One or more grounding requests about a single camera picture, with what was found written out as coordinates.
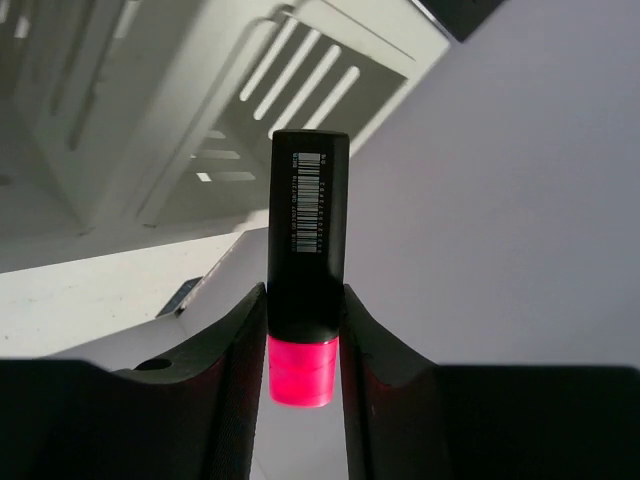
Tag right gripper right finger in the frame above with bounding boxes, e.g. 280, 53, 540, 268
340, 289, 639, 479

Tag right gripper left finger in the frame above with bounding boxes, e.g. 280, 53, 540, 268
1, 285, 266, 479

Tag pink cap black highlighter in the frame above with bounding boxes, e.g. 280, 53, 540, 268
267, 129, 350, 408

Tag right blue corner label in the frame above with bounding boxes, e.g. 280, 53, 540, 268
156, 276, 203, 318

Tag white slotted organizer box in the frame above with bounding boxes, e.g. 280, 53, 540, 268
1, 1, 451, 242

